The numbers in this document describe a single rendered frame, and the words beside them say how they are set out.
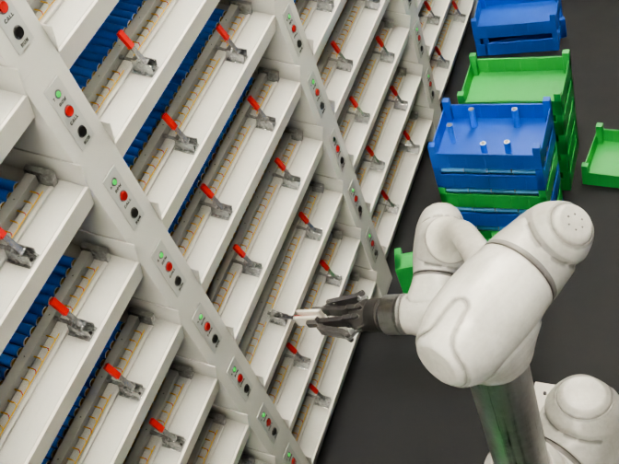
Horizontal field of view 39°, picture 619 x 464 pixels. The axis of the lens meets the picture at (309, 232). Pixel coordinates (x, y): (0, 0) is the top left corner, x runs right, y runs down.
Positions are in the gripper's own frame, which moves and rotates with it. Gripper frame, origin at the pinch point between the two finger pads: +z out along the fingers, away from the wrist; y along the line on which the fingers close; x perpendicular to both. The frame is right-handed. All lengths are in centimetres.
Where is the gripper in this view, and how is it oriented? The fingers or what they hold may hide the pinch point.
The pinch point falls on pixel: (309, 317)
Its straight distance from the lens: 206.9
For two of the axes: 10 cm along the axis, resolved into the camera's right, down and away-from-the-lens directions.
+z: -8.2, 0.8, 5.7
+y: 3.2, -7.6, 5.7
